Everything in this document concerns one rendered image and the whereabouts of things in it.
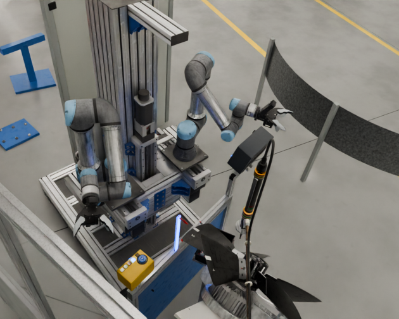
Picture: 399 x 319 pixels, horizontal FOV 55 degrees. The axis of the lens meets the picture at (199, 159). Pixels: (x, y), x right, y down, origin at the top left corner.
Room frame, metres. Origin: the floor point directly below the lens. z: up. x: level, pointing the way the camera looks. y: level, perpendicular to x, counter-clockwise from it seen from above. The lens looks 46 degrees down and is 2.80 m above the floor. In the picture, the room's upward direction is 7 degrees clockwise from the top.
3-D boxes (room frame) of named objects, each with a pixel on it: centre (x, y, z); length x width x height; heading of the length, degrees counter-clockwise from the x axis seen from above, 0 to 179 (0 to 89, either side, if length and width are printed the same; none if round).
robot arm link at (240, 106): (1.77, -0.19, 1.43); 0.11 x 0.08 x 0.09; 71
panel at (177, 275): (1.22, 0.02, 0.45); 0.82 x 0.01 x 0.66; 146
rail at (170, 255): (1.22, 0.02, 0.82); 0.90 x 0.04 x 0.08; 146
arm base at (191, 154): (1.73, 0.10, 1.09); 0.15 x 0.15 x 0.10
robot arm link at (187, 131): (1.73, 0.10, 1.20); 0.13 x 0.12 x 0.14; 161
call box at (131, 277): (0.89, 0.24, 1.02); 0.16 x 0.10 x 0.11; 146
